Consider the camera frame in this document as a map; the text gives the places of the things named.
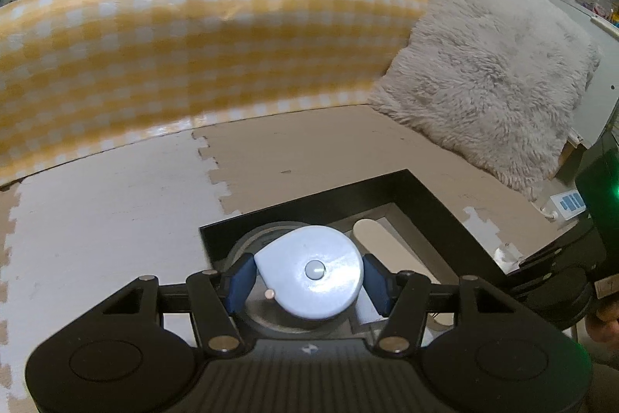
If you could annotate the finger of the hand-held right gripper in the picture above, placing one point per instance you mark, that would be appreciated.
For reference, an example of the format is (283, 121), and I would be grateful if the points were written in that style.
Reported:
(556, 256)

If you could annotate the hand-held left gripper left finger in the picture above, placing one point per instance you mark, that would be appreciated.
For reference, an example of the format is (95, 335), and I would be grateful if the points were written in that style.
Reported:
(240, 286)

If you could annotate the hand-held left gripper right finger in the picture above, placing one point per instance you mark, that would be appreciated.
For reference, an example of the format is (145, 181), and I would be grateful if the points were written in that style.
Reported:
(377, 286)

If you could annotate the wooden stick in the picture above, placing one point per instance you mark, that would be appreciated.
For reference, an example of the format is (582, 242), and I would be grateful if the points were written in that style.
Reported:
(382, 243)

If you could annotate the light blue tape measure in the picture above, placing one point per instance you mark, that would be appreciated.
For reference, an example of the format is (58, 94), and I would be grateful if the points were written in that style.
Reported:
(329, 251)

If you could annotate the black box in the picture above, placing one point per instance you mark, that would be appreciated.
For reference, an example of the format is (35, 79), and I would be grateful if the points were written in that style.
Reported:
(425, 210)

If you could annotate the person's right hand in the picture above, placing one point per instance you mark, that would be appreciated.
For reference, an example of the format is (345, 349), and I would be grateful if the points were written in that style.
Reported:
(604, 333)

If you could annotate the white power strip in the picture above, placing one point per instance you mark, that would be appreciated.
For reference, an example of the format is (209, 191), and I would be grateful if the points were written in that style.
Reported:
(568, 202)

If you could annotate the clear tape strip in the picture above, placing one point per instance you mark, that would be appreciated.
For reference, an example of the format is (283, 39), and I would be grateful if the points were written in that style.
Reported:
(508, 254)

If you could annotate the white foam mat tile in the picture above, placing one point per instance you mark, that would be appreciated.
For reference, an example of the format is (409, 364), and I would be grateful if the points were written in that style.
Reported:
(483, 229)
(96, 239)

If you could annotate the beige foam mat tile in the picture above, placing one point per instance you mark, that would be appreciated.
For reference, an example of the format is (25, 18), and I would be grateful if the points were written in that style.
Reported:
(314, 151)

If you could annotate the grey fluffy pillow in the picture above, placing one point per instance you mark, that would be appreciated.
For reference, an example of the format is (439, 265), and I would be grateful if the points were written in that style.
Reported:
(483, 69)

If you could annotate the plastic bottle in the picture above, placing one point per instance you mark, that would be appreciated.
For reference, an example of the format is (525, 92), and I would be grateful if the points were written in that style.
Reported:
(610, 4)

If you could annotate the yellow checked cloth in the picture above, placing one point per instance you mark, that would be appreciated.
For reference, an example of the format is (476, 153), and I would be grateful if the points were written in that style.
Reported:
(145, 55)

